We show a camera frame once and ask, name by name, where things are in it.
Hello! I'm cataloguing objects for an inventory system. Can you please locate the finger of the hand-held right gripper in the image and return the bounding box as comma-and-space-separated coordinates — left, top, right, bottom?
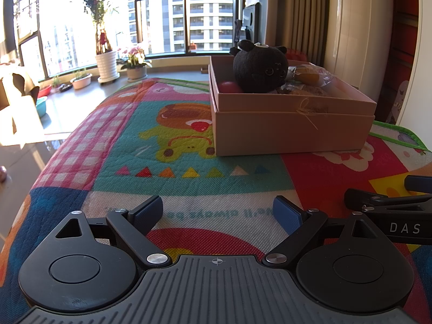
404, 175, 432, 193
344, 188, 432, 210

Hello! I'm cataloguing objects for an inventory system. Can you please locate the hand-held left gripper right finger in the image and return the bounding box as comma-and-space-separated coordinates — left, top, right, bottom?
265, 195, 380, 267

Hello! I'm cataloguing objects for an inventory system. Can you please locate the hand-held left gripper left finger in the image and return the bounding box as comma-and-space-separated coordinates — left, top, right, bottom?
54, 195, 173, 266

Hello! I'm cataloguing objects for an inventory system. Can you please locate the pink cardboard box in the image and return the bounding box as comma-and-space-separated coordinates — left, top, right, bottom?
208, 55, 377, 156

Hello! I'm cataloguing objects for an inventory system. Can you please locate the bagged orange cake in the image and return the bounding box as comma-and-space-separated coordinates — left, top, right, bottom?
288, 63, 341, 88

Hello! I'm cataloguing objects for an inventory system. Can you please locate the black plush toy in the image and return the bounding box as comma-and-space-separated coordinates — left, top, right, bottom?
229, 39, 289, 94

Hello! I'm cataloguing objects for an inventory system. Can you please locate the colourful printed play mat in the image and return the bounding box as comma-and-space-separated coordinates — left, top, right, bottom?
0, 77, 432, 324

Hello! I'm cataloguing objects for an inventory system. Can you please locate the red striped panel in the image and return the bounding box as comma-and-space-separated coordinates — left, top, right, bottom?
374, 7, 419, 122

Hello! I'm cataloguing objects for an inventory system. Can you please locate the potted pink orchid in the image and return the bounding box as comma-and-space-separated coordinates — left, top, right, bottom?
117, 44, 152, 81

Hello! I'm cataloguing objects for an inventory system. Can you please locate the pink ball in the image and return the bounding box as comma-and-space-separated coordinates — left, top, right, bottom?
218, 81, 244, 94

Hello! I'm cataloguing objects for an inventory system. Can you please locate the small oval white planter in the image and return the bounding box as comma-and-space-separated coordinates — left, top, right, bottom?
70, 69, 93, 90

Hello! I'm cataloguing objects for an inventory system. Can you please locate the teal plastic basin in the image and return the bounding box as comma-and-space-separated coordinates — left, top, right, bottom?
35, 96, 48, 118

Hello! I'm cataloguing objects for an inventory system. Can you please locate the tall plant in white pot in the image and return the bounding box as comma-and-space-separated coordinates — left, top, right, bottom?
66, 0, 120, 83

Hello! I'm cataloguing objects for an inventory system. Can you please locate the white cylindrical air conditioner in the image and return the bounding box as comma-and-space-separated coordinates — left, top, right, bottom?
324, 0, 394, 98

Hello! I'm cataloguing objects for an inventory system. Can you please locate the red round container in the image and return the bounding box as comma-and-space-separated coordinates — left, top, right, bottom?
286, 49, 308, 63

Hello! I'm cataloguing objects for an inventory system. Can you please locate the black framed window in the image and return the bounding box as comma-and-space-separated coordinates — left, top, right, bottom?
0, 0, 244, 78

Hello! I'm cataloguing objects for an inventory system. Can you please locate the black monitor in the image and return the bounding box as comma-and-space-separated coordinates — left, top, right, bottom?
241, 3, 260, 46

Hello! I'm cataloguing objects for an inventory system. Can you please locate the beige curtain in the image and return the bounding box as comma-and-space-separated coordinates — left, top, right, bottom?
263, 0, 329, 66

